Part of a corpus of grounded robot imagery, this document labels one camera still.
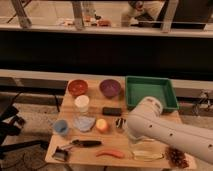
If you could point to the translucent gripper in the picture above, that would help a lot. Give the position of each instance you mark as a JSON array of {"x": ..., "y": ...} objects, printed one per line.
[{"x": 141, "y": 144}]

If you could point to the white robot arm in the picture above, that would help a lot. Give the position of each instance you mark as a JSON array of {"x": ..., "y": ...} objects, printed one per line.
[{"x": 145, "y": 120}]

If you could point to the purple bowl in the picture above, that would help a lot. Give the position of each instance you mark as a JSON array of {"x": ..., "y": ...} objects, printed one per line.
[{"x": 110, "y": 88}]

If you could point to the red bowl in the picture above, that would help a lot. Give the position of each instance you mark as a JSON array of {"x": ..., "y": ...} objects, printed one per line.
[{"x": 77, "y": 87}]

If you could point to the small metal cup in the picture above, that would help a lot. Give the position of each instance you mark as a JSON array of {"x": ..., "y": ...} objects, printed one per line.
[{"x": 120, "y": 122}]

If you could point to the bunch of red grapes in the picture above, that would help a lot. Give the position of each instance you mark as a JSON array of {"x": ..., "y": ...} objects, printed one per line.
[{"x": 176, "y": 157}]

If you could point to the orange yellow fruit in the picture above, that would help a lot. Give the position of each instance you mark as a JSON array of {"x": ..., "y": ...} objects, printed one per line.
[{"x": 102, "y": 125}]

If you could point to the black rectangular block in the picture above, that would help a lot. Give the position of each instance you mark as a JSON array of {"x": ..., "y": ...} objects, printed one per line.
[{"x": 111, "y": 111}]

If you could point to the green plastic tray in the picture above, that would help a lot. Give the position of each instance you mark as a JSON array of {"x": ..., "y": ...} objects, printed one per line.
[{"x": 138, "y": 87}]

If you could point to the light blue crumpled cloth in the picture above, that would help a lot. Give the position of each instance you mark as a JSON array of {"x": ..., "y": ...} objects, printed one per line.
[{"x": 84, "y": 123}]

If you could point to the white cup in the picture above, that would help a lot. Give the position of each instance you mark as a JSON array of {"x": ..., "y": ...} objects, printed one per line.
[{"x": 82, "y": 103}]

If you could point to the blue cup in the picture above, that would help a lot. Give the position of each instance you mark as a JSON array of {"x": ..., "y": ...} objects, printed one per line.
[{"x": 61, "y": 127}]

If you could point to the black chair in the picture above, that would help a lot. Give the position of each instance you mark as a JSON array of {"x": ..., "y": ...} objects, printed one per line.
[{"x": 8, "y": 118}]

